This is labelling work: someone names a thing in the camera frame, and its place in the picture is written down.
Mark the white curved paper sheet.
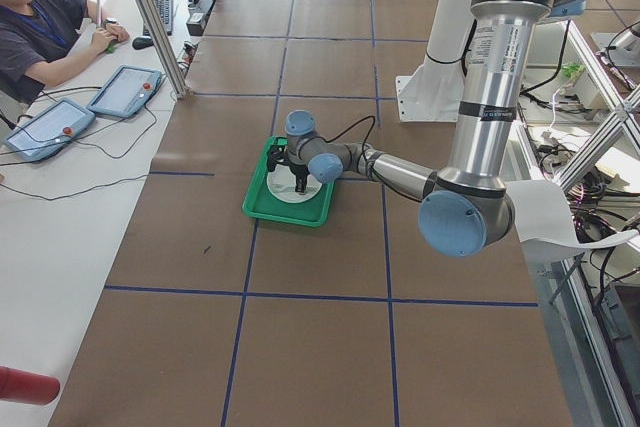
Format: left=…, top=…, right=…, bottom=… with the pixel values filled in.
left=506, top=180, right=639, bottom=264

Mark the black keyboard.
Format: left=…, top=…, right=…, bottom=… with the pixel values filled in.
left=152, top=0, right=174, bottom=36

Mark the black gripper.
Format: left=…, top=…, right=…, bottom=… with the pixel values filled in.
left=289, top=163, right=309, bottom=194

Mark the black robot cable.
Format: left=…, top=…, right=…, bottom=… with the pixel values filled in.
left=322, top=114, right=377, bottom=168

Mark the brown paper table cover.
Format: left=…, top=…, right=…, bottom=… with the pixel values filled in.
left=51, top=0, right=572, bottom=426

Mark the far blue teach pendant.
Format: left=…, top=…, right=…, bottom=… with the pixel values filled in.
left=86, top=65, right=162, bottom=118

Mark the seated person in grey shirt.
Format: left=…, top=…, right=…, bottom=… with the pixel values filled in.
left=1, top=0, right=130, bottom=105

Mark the white round plate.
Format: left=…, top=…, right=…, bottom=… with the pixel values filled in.
left=266, top=165, right=323, bottom=204

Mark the near blue teach pendant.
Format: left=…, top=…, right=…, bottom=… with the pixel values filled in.
left=3, top=99, right=95, bottom=162

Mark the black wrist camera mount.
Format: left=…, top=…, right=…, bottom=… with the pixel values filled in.
left=266, top=144, right=288, bottom=173

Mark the green plastic tray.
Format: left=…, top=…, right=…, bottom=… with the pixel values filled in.
left=242, top=136, right=334, bottom=227

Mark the blue teach pendant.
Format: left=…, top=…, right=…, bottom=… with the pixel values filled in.
left=86, top=65, right=162, bottom=118
left=3, top=99, right=95, bottom=162

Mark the red cylinder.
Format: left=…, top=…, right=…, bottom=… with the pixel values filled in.
left=1, top=366, right=60, bottom=406

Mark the black computer mouse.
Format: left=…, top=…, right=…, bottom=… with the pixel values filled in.
left=131, top=36, right=154, bottom=51

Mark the aluminium frame post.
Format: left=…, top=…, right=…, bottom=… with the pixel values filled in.
left=135, top=0, right=191, bottom=99

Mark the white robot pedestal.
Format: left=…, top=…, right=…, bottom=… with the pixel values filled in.
left=396, top=0, right=474, bottom=122

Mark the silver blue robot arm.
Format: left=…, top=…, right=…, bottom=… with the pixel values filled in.
left=278, top=0, right=587, bottom=257

